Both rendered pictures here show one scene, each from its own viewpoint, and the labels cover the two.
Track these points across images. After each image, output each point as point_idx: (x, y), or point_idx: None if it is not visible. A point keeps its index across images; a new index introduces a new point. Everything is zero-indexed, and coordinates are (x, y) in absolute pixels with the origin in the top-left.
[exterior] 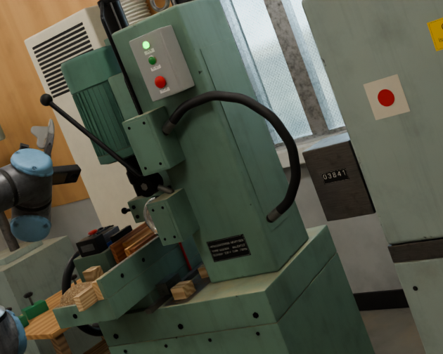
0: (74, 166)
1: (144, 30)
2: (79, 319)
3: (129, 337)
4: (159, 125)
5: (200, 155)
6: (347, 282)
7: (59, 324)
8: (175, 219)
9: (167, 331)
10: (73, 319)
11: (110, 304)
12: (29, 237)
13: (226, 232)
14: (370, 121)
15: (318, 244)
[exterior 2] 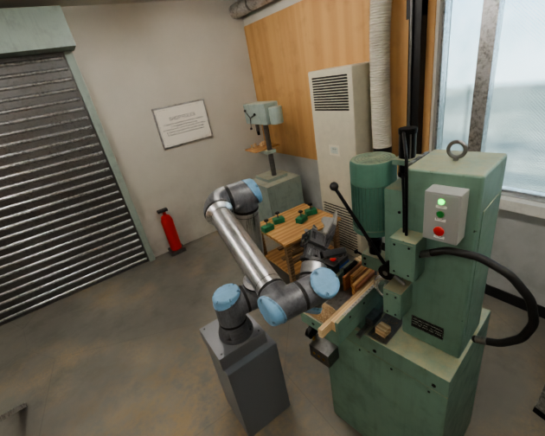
0: (343, 249)
1: (439, 180)
2: (315, 326)
3: None
4: (419, 251)
5: (438, 275)
6: None
7: (301, 318)
8: (400, 307)
9: (363, 345)
10: (311, 323)
11: (338, 336)
12: (304, 311)
13: (431, 320)
14: None
15: (483, 327)
